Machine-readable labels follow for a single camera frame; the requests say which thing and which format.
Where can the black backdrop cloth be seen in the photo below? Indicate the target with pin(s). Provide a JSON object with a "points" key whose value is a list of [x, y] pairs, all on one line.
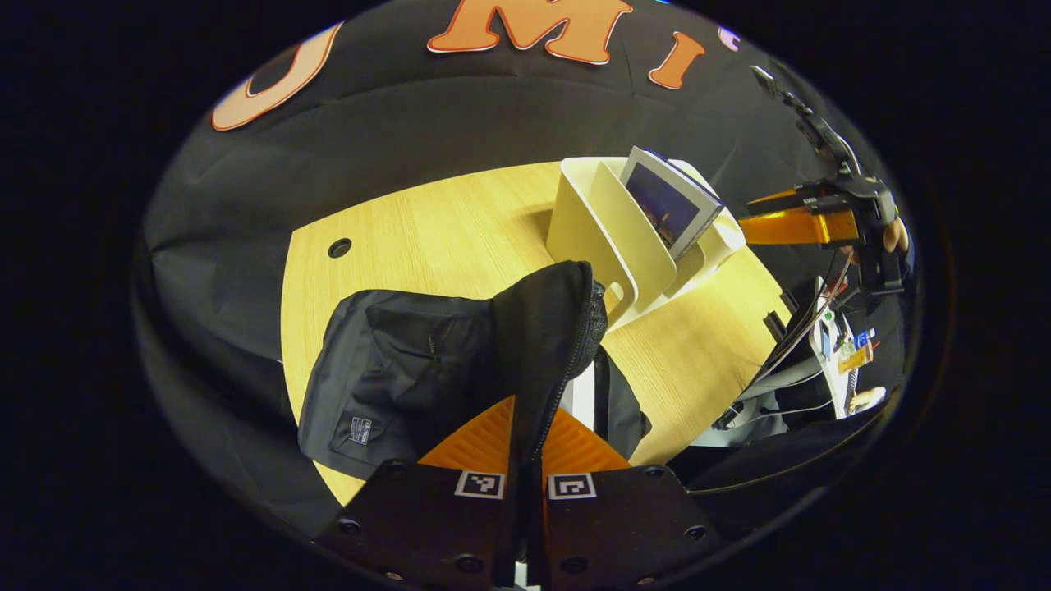
{"points": [[410, 123]]}

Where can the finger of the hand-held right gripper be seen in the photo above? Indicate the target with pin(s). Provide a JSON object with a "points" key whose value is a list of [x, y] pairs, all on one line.
{"points": [[800, 194], [788, 227]]}

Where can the white book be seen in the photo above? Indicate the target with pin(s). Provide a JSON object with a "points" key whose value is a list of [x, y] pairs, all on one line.
{"points": [[581, 398]]}

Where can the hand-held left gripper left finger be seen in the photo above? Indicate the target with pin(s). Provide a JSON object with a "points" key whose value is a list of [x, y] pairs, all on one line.
{"points": [[410, 517]]}

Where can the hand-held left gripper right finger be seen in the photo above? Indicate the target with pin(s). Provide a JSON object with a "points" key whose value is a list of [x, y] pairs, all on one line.
{"points": [[624, 517]]}

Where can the black schoolbag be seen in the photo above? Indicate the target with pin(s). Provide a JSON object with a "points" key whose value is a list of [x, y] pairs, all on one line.
{"points": [[410, 361]]}

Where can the white bookshelf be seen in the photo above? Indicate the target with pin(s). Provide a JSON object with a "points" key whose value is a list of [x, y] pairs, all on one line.
{"points": [[587, 230]]}

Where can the blue cover book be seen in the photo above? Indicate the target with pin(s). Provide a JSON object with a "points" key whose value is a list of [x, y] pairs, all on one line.
{"points": [[665, 209]]}

